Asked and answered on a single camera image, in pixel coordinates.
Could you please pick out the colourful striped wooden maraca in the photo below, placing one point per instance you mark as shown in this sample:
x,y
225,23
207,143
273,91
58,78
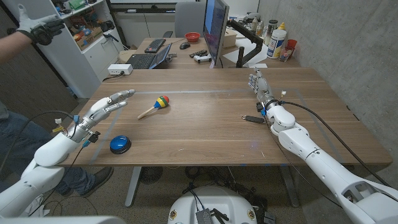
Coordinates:
x,y
161,101

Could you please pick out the white robot torso base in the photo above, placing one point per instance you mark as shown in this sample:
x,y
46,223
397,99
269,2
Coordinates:
x,y
214,202

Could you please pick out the red bowl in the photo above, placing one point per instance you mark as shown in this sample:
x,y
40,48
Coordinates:
x,y
192,37

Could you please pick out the black round floor fan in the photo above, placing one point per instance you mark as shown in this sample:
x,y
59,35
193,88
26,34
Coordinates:
x,y
150,175

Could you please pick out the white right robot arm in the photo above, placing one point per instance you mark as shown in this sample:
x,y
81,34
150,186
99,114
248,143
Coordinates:
x,y
320,161

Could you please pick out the black remote control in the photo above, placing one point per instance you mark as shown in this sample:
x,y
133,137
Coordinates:
x,y
198,53

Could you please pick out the white game controller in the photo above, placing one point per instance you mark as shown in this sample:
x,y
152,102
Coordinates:
x,y
202,58

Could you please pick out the blue push button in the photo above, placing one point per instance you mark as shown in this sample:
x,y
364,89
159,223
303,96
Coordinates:
x,y
120,143

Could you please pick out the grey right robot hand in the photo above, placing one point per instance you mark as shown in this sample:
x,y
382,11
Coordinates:
x,y
262,88

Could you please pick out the beige cardboard box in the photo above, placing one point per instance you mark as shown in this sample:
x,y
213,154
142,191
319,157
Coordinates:
x,y
229,39

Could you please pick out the dark leather shoe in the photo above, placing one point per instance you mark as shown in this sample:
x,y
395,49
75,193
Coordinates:
x,y
101,179

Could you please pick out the open laptop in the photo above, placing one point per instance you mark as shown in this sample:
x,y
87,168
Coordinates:
x,y
144,60

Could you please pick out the jar with black lid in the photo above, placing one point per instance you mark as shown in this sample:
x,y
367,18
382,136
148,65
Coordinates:
x,y
270,31

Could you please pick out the person's body in jeans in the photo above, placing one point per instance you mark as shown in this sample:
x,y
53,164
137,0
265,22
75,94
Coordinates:
x,y
18,140

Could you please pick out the computer monitor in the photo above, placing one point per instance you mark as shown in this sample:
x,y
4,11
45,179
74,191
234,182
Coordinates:
x,y
214,28

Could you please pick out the black keyboard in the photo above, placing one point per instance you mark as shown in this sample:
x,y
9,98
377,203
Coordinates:
x,y
155,45

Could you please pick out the cardboard box of tools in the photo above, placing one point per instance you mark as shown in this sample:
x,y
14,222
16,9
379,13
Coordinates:
x,y
90,39

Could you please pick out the white shelf cabinet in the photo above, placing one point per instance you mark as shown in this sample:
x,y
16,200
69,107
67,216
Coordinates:
x,y
77,65

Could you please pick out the white paper sheets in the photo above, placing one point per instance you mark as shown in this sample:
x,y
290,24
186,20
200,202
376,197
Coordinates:
x,y
233,56

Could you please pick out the person's gloved hand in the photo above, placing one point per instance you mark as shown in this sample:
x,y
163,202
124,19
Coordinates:
x,y
35,28

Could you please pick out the white power strip box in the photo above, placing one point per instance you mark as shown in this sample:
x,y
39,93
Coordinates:
x,y
119,69

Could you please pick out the black computer mouse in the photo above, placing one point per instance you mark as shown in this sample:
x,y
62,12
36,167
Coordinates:
x,y
184,45

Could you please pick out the grey metal table leg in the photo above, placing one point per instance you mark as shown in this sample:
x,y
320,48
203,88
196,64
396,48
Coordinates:
x,y
133,186
289,186

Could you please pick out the clear glass cup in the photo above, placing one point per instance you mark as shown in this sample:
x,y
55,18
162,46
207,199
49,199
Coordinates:
x,y
285,54

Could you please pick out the grey office chair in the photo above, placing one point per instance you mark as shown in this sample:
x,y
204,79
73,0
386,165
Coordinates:
x,y
189,18

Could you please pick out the wooden office desk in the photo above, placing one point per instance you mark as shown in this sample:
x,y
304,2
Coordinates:
x,y
183,60

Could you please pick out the yellow-capped bottle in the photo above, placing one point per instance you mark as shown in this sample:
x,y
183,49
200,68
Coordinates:
x,y
282,26

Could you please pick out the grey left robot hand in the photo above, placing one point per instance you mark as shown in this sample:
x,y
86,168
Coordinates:
x,y
99,110

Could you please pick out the white wipes canister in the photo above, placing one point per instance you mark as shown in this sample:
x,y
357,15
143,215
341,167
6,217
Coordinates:
x,y
276,43

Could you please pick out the person's bare forearm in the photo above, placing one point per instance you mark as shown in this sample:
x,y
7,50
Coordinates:
x,y
11,46

